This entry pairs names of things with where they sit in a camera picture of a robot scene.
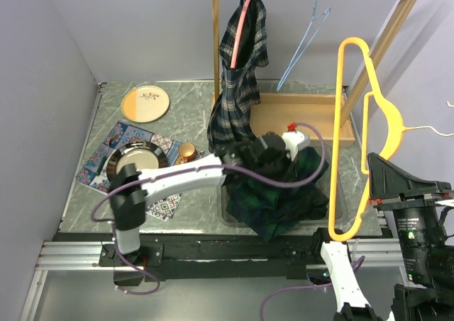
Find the wooden clothes rack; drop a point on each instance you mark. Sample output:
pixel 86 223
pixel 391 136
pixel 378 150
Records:
pixel 279 108

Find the navy beige plaid skirt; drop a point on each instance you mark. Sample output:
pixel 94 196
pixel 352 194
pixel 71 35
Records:
pixel 230 116

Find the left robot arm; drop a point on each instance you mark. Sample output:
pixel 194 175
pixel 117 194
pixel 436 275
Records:
pixel 132 191

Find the black rimmed plate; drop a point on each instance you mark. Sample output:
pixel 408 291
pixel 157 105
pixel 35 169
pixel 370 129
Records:
pixel 143 154

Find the beige round plate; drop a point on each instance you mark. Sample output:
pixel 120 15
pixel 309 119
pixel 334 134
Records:
pixel 145 104

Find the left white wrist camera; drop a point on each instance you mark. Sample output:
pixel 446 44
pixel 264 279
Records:
pixel 295 141

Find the pink hanger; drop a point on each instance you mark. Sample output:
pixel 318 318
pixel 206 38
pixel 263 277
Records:
pixel 236 41

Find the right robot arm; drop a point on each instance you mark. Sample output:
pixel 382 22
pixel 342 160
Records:
pixel 420 208

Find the dark green pen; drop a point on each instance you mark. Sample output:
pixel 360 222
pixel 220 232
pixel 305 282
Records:
pixel 101 164

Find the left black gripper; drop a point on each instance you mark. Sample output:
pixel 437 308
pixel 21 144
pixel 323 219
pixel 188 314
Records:
pixel 287 160

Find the light blue wire hanger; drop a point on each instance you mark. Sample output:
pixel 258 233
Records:
pixel 317 21

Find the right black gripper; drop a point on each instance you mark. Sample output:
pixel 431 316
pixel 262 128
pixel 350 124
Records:
pixel 389 184

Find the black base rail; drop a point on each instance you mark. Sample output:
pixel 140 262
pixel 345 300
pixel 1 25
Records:
pixel 172 256

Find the green navy plaid skirt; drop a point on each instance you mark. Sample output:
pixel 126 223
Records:
pixel 271 211

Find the copper cup with handle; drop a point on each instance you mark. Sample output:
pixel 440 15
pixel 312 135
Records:
pixel 186 153

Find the orange plastic hanger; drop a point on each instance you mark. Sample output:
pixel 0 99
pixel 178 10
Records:
pixel 395 135

